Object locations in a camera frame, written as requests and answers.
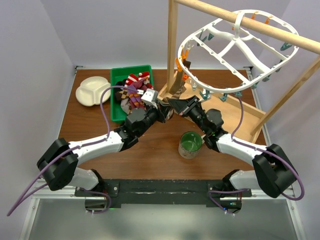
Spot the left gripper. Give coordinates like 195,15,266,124
136,99,171,137

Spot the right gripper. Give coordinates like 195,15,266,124
168,95,209,134

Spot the white round clip hanger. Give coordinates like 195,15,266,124
176,9,299,94

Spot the argyle brown sock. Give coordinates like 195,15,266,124
114,89,129,103

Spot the red white striped sock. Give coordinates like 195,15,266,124
124,71,150,87

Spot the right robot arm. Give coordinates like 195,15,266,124
168,96,305,201

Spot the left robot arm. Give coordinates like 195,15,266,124
36,103,174,196

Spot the green enamel mug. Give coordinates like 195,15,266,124
178,131,203,159

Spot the green plastic bin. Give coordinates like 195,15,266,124
110,65,154,124

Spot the wooden rack base tray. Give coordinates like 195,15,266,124
157,82,267,145

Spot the white divided plate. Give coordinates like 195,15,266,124
75,76,111,107

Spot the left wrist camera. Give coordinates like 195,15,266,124
141,88,159,109

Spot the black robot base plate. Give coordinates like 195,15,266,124
74,178,243,210

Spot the aluminium frame rail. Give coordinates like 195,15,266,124
19,186,110,240

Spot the wooden rack frame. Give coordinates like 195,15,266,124
167,0,320,137

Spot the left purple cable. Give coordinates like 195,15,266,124
6,85,146,217

